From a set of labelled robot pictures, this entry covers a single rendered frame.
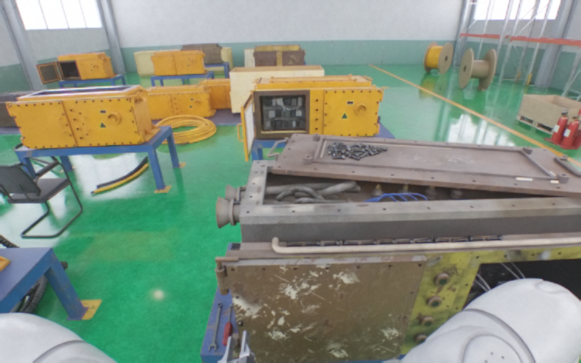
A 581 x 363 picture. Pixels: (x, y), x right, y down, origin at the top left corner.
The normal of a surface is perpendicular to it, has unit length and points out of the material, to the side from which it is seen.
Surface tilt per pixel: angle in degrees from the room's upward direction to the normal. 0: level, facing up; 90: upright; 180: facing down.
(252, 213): 0
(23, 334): 18
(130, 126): 90
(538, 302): 3
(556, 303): 12
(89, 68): 90
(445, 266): 90
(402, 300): 90
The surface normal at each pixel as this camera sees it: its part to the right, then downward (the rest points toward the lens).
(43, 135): 0.04, 0.47
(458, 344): -0.69, -0.72
